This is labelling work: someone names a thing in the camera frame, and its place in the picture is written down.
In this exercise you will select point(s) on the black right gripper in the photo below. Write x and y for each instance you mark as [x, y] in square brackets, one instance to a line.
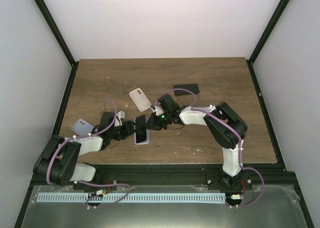
[153, 122]

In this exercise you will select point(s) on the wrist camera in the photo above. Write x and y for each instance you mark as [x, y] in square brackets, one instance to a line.
[157, 110]
[120, 115]

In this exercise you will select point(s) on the white-edged black smartphone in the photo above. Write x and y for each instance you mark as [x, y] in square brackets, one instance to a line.
[140, 122]

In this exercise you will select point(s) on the black frame post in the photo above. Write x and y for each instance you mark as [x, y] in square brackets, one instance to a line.
[280, 8]
[44, 10]

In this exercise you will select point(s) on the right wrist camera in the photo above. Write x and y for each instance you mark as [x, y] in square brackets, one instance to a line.
[157, 110]

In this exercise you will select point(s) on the black frame post right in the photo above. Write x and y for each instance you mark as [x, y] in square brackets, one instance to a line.
[280, 8]

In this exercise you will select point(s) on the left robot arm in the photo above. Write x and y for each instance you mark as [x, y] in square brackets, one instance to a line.
[58, 163]

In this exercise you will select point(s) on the black phone far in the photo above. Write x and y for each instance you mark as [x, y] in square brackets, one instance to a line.
[182, 89]

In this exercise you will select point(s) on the light blue slotted cable duct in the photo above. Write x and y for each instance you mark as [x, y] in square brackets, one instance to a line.
[203, 198]

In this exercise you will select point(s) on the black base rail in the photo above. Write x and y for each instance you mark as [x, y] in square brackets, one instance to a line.
[209, 175]

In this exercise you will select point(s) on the light blue phone case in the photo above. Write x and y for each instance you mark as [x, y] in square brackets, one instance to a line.
[82, 127]

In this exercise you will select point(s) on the lavender phone case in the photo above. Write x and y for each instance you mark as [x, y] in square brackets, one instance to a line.
[142, 137]

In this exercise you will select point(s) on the black frame post left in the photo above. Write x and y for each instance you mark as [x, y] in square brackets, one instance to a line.
[44, 10]

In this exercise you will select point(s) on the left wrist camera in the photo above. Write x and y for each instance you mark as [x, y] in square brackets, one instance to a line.
[120, 115]

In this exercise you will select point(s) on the beige phone case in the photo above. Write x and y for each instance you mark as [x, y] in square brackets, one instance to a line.
[140, 99]

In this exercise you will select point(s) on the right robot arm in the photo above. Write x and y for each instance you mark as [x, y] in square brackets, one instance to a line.
[226, 126]

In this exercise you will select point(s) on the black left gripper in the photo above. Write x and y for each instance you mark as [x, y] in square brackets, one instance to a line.
[129, 130]

